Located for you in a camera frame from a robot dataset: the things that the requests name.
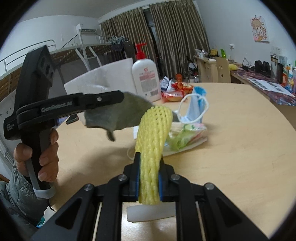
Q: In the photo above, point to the red bread packet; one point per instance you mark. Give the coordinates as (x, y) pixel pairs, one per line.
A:
(174, 96)

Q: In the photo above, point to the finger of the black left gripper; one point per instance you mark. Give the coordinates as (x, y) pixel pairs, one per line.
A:
(63, 106)

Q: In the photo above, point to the yellow banana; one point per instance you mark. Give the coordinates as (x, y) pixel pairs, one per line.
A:
(233, 67)

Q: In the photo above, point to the wooden cabinet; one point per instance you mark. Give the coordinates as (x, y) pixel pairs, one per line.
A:
(207, 69)

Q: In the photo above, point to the grey jacket sleeve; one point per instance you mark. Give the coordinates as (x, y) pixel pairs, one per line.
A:
(21, 203)

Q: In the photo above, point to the white lotion pump bottle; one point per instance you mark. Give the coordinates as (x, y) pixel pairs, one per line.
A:
(145, 76)

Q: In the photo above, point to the blue face mask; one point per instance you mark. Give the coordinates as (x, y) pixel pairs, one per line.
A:
(198, 106)

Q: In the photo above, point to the wooden desk with cloth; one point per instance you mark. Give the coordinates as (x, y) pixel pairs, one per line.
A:
(283, 100)

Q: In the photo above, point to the white paper napkin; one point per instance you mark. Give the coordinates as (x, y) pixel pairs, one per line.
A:
(168, 152)

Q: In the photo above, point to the green tissue packet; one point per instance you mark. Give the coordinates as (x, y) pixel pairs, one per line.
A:
(183, 135)

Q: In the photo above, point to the wooden chair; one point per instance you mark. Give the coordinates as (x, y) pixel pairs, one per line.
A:
(223, 70)

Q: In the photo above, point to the person's left hand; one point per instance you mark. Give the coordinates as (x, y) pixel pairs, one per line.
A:
(48, 159)

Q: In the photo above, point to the grey cloth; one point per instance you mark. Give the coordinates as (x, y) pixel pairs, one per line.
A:
(125, 114)

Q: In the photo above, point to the white air conditioner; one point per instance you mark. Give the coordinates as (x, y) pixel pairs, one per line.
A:
(82, 30)

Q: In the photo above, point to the metal bunk bed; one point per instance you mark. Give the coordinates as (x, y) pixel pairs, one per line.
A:
(84, 47)

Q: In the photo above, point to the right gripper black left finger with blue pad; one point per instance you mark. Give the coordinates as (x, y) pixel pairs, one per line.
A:
(94, 212)

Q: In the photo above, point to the white styrofoam box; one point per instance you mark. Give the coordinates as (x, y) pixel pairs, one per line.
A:
(110, 77)

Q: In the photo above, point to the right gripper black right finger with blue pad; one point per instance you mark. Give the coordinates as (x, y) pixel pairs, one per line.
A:
(204, 212)

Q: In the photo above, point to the cartoon wall poster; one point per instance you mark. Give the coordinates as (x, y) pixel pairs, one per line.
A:
(259, 30)

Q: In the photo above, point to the blue white packet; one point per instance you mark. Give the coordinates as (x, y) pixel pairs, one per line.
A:
(166, 85)

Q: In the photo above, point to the yellow foam fruit net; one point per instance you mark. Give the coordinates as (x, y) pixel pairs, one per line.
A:
(152, 133)

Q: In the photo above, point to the brown curtains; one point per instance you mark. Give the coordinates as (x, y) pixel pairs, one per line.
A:
(179, 29)

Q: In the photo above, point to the printed paper sheets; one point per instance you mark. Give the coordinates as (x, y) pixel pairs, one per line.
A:
(270, 86)

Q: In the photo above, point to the red snack bag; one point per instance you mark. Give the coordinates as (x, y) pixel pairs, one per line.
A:
(180, 85)

